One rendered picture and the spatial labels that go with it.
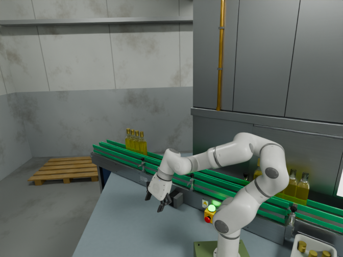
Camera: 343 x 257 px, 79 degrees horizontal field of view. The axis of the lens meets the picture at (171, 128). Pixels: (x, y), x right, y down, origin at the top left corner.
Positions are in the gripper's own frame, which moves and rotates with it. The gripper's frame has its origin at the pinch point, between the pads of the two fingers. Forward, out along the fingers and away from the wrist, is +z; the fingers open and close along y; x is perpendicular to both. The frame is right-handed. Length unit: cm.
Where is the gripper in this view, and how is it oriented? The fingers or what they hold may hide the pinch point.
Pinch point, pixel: (153, 204)
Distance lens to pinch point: 108.2
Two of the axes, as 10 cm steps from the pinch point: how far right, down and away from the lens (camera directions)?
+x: 6.3, 0.7, 7.7
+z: -3.4, 9.2, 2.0
